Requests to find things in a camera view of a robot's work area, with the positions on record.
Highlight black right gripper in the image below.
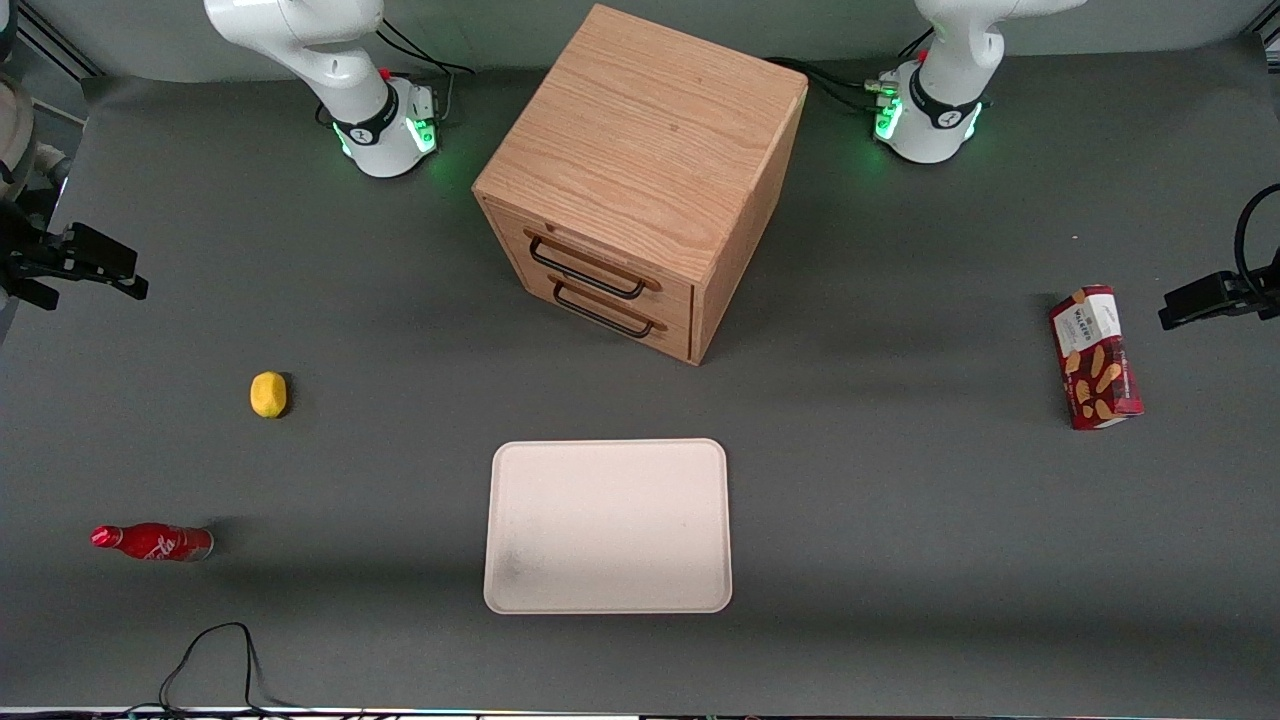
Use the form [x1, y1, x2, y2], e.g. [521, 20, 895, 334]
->
[0, 200, 150, 312]

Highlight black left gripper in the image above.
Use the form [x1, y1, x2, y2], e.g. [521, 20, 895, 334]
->
[1159, 268, 1280, 332]

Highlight red coke bottle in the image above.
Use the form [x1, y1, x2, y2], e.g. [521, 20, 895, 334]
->
[90, 522, 216, 564]

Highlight beige plastic tray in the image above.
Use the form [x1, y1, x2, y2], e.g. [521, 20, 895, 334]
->
[483, 438, 734, 615]

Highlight red cookie box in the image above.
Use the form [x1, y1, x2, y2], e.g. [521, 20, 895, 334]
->
[1048, 285, 1146, 432]

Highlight yellow lemon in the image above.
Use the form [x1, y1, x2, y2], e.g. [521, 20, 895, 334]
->
[249, 371, 290, 420]

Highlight wooden drawer cabinet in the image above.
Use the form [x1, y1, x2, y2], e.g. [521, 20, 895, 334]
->
[472, 3, 809, 367]

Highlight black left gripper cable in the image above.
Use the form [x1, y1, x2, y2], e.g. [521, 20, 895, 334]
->
[1233, 184, 1280, 293]

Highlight black right arm base cable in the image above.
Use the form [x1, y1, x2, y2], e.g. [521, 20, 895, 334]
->
[316, 18, 477, 129]

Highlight black arm base cable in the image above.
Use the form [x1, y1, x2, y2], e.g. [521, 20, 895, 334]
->
[763, 28, 937, 113]
[316, 18, 477, 129]

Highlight thin black looped cable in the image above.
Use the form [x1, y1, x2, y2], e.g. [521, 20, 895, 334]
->
[158, 622, 306, 713]

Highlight black left arm base cable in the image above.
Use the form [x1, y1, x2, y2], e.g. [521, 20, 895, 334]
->
[763, 28, 937, 113]

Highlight black metal drawer handle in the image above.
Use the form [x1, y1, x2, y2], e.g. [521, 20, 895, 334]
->
[527, 234, 650, 301]
[551, 280, 657, 340]

